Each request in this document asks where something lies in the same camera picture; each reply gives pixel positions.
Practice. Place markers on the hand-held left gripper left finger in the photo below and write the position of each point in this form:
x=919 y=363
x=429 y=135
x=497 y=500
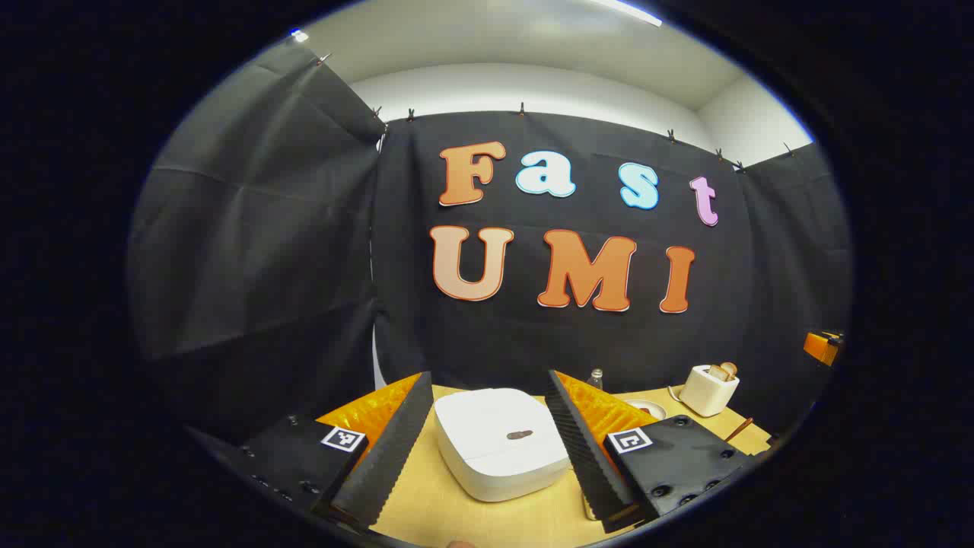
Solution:
x=396 y=449

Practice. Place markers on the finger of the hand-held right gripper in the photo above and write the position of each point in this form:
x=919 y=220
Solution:
x=820 y=348

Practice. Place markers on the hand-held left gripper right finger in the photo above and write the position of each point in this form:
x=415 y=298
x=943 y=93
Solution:
x=582 y=449

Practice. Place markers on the white rice cooker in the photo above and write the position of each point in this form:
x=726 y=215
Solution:
x=498 y=449

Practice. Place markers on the clear plastic water bottle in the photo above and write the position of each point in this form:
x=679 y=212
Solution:
x=596 y=378

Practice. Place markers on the white plate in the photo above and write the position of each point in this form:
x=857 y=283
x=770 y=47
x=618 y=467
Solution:
x=647 y=409

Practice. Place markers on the toasted bread slice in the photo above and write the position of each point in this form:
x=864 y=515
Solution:
x=718 y=373
x=730 y=369

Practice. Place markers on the white toaster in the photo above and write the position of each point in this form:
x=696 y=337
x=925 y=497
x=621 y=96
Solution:
x=706 y=394

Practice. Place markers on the black backdrop cloth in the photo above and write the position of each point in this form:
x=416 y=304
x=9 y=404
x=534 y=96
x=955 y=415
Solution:
x=266 y=251

